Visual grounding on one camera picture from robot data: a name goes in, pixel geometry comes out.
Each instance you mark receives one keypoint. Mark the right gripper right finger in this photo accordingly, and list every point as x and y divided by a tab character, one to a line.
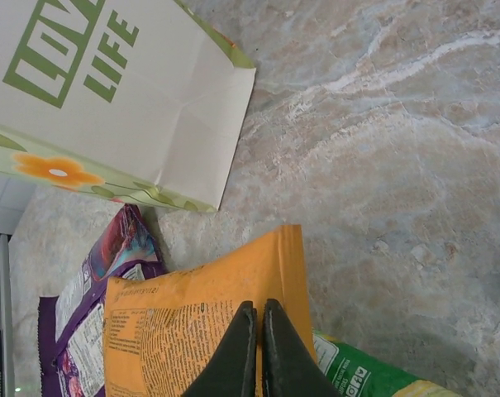
287	360

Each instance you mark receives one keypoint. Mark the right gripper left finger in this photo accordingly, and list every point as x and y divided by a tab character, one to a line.
237	355

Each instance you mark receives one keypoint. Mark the orange snack packet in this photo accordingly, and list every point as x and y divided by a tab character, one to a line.
183	314

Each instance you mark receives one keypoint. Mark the green snack bag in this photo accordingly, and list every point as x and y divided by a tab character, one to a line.
357	372

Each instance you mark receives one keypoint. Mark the purple Fox's candy bag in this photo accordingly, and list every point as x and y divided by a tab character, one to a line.
80	322

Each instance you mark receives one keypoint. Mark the white floral paper bag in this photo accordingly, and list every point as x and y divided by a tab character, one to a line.
130	124

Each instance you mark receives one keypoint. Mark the aluminium mounting rail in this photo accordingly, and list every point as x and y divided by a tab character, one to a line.
3	289

